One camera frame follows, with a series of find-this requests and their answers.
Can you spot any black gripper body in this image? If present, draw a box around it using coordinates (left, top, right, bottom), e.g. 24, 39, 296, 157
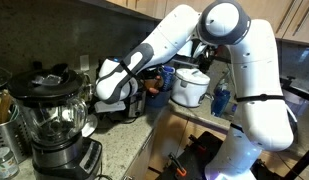
95, 110, 129, 124

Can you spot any white round plate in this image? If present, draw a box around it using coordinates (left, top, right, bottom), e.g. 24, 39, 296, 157
81, 114, 99, 138

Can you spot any black toaster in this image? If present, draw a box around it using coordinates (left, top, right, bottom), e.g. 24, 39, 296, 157
125, 89, 147, 119

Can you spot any wooden lower cabinet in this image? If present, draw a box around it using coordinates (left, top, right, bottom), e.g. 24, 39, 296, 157
123, 111, 233, 180

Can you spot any black blender with glass jar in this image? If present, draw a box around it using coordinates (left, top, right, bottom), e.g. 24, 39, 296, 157
7, 63, 103, 180

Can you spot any white rice cooker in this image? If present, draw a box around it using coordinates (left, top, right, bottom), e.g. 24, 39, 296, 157
170, 67, 212, 108

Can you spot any orange and black clamp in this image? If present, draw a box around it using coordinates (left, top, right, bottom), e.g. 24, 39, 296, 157
188, 134, 207, 152
167, 152, 188, 178

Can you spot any black robot stand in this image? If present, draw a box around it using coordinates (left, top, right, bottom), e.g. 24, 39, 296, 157
155, 130, 295, 180

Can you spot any perforated metal utensil holder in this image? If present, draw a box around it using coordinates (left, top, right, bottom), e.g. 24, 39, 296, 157
0, 106, 32, 164

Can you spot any wooden spoon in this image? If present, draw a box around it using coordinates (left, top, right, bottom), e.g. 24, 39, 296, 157
0, 89, 12, 126

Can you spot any blue soap bottle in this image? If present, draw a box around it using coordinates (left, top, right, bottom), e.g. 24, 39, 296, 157
210, 78, 232, 118

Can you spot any small labelled tin can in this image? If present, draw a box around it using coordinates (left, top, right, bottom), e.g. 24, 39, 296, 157
0, 146, 20, 180

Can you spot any black metal bar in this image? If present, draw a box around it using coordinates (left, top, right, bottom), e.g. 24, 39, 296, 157
280, 75, 309, 103

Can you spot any white wall outlet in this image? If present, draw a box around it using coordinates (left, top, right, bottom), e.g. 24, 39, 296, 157
79, 54, 90, 72

